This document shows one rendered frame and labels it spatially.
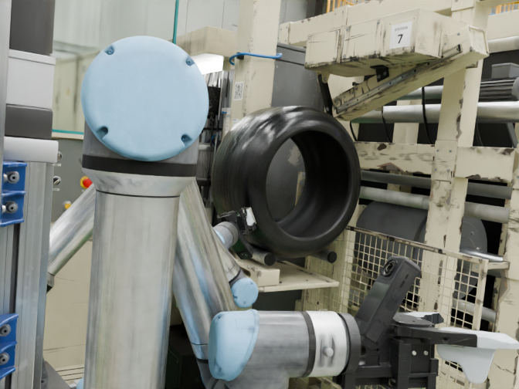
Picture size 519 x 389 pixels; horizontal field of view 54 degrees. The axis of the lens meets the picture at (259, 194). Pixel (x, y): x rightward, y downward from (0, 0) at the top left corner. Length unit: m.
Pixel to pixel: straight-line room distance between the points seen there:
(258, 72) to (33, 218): 1.46
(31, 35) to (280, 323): 0.55
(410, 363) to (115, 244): 0.37
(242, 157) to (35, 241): 1.00
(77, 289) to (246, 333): 1.74
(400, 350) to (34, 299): 0.54
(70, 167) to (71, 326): 0.66
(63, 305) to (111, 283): 1.76
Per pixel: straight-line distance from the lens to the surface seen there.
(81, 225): 1.28
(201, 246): 0.67
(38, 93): 0.86
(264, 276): 1.79
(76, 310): 2.30
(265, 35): 2.18
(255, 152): 1.71
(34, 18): 0.86
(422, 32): 1.84
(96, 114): 0.48
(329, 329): 0.61
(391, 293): 0.65
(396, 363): 0.66
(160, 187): 0.51
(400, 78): 2.01
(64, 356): 2.36
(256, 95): 2.13
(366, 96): 2.12
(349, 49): 2.04
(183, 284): 0.68
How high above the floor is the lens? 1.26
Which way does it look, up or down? 5 degrees down
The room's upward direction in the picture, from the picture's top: 5 degrees clockwise
